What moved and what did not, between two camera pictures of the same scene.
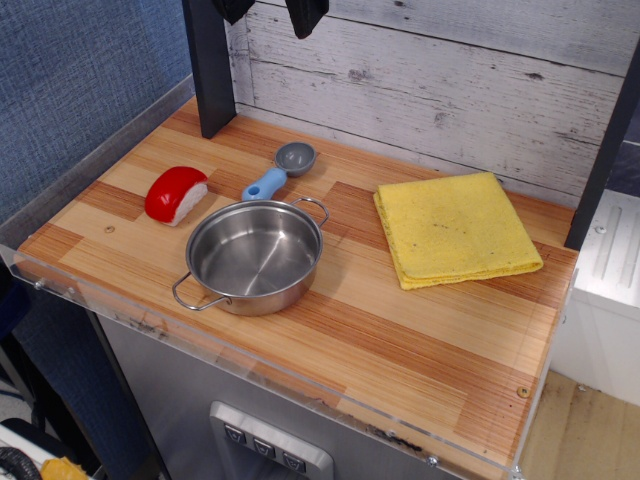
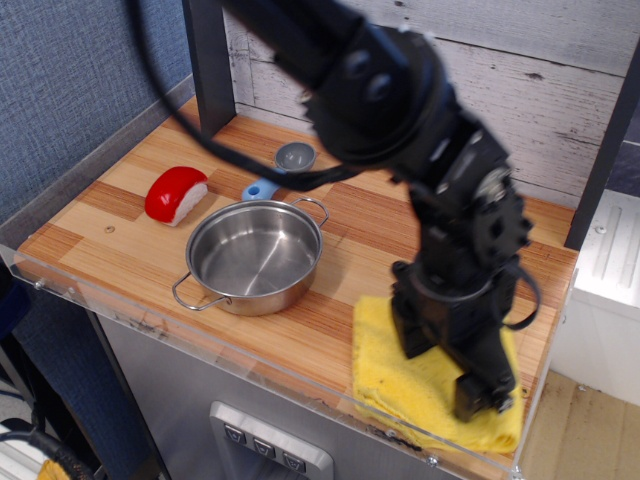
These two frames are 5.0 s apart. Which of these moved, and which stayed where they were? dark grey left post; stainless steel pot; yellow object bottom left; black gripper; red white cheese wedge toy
Moved: black gripper
Stayed: stainless steel pot; red white cheese wedge toy; dark grey left post; yellow object bottom left
